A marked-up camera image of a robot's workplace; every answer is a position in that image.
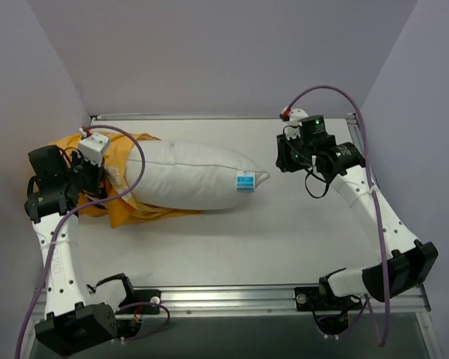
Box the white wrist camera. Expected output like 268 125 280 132
279 108 308 139
78 129 111 167

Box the aluminium right side rail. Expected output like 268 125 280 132
346 113 412 280

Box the white pillow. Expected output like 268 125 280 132
125 141 270 211

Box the purple camera cable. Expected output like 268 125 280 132
13 125 147 359
286 85 391 347

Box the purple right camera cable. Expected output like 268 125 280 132
286 85 391 347

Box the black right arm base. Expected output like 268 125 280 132
294 286 364 337

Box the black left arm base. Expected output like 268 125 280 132
115 289 169 343

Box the aluminium front rail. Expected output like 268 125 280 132
25 280 431 321

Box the aluminium rail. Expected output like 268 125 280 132
25 280 431 321
91 113 356 121
346 113 412 280

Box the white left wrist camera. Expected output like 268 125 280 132
78 129 111 167

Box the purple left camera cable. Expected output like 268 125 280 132
13 125 147 359

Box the aluminium back rail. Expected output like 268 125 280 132
91 113 356 121

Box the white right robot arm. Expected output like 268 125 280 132
276 110 438 309

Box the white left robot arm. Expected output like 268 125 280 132
25 144 136 358

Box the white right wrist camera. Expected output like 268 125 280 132
279 108 308 139

